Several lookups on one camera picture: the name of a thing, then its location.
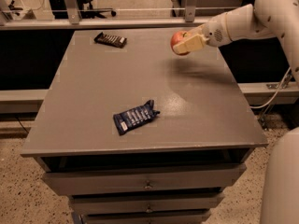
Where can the metal railing frame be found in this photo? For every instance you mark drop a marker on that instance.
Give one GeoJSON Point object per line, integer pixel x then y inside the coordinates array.
{"type": "Point", "coordinates": [109, 14]}

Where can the dark chocolate snack bar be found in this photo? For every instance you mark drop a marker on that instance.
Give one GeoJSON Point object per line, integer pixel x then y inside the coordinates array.
{"type": "Point", "coordinates": [110, 40]}

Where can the blue rxbar wrapper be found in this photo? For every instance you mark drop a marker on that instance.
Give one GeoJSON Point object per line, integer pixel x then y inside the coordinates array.
{"type": "Point", "coordinates": [135, 117]}

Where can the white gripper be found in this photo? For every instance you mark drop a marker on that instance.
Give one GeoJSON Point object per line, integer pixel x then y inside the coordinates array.
{"type": "Point", "coordinates": [216, 34]}

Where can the bottom grey drawer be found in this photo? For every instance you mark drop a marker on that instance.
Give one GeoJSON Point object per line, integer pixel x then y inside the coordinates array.
{"type": "Point", "coordinates": [163, 217]}

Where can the red apple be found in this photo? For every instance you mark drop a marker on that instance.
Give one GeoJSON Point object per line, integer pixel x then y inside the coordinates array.
{"type": "Point", "coordinates": [177, 37]}

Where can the grey drawer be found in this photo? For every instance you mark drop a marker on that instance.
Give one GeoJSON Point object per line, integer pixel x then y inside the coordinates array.
{"type": "Point", "coordinates": [148, 203]}
{"type": "Point", "coordinates": [149, 179]}
{"type": "Point", "coordinates": [163, 217]}

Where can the middle grey drawer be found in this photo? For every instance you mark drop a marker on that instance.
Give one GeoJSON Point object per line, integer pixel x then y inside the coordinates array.
{"type": "Point", "coordinates": [148, 203]}

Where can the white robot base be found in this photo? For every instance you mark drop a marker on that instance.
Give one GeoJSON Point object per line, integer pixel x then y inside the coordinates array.
{"type": "Point", "coordinates": [280, 202]}

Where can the grey drawer cabinet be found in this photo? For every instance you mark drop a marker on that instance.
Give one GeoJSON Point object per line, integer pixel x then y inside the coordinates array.
{"type": "Point", "coordinates": [139, 135]}

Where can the top grey drawer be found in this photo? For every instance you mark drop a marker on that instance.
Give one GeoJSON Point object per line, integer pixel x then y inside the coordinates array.
{"type": "Point", "coordinates": [149, 179]}

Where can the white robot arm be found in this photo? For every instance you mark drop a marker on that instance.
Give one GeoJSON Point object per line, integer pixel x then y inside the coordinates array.
{"type": "Point", "coordinates": [262, 19]}

